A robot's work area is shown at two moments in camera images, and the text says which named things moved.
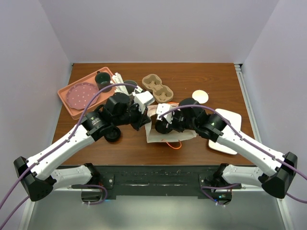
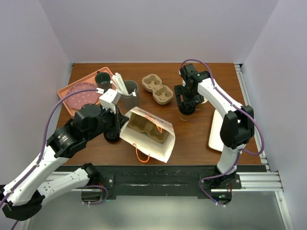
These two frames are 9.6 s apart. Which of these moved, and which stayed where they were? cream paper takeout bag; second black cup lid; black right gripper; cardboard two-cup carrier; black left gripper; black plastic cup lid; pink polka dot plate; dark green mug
Moved: black right gripper; black plastic cup lid; black left gripper; cream paper takeout bag
Stayed: dark green mug; pink polka dot plate; cardboard two-cup carrier; second black cup lid
